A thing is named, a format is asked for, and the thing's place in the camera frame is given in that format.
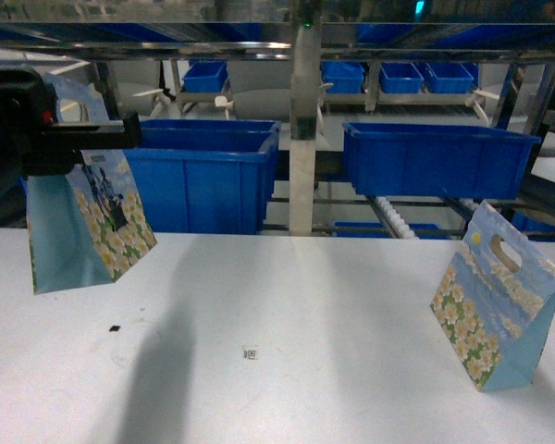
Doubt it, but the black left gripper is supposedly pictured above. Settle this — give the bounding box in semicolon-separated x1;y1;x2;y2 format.
0;63;144;228

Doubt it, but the flower gift bag with figures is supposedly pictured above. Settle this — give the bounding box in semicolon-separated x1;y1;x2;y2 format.
23;74;156;294

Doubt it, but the flower gift bag plain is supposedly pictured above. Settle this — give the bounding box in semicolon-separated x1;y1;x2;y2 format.
430;202;555;391

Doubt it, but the white roller conveyor track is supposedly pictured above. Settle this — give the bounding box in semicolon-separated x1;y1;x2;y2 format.
366;196;418;241

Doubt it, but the blue crate left on rack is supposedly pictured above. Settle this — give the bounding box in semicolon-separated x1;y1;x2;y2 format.
125;119;281;235

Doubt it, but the blue crate on rack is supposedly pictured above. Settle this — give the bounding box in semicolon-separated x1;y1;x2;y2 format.
125;119;281;235
343;122;540;200

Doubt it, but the blue crate right on rack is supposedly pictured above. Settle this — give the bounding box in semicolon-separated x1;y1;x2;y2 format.
343;122;540;200

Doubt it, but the steel rack upright post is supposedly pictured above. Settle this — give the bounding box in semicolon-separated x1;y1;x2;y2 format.
289;20;321;236

